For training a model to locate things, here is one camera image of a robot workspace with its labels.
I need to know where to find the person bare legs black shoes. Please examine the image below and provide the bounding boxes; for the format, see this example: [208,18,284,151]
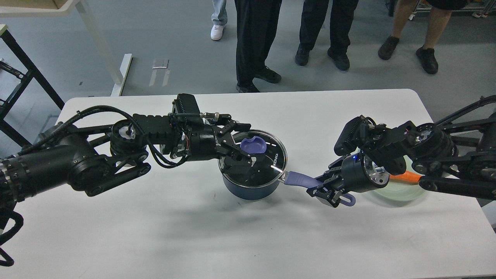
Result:
[378,0,467,75]

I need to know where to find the white table frame leg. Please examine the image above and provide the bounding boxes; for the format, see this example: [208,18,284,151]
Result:
[0,0,133,97]

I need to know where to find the metal shelf rack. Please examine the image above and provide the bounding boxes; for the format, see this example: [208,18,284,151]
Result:
[385,0,496,21]

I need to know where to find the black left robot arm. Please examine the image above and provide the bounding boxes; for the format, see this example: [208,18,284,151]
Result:
[0,94,262,244]

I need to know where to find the person in jeans white shoes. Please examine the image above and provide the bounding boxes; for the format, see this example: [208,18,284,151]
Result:
[210,0,228,41]

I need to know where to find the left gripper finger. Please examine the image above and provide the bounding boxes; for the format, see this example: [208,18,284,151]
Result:
[222,116,251,136]
[223,152,256,175]

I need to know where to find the person in black trousers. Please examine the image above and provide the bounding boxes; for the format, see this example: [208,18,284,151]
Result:
[294,0,359,71]
[234,0,282,93]

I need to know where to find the black metal frame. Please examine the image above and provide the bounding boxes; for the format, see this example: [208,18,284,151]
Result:
[0,24,65,147]

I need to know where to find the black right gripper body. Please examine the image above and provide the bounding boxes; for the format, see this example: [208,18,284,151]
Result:
[324,153,389,193]

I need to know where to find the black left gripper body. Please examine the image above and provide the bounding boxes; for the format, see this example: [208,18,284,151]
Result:
[188,119,237,161]

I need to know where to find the blue saucepan with handle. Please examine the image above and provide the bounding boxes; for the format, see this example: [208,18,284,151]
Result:
[219,129,334,205]

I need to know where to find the glass pot lid blue knob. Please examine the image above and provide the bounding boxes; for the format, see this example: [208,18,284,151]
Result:
[219,130,288,186]

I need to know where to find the pale green plate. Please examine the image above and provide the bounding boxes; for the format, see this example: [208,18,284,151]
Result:
[373,157,427,202]

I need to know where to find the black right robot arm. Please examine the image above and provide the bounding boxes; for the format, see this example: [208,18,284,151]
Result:
[307,95,496,208]

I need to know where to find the orange toy carrot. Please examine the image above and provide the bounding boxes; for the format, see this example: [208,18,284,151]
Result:
[389,171,422,185]

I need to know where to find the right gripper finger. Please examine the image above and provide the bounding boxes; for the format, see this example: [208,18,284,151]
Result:
[315,188,343,208]
[306,175,330,196]

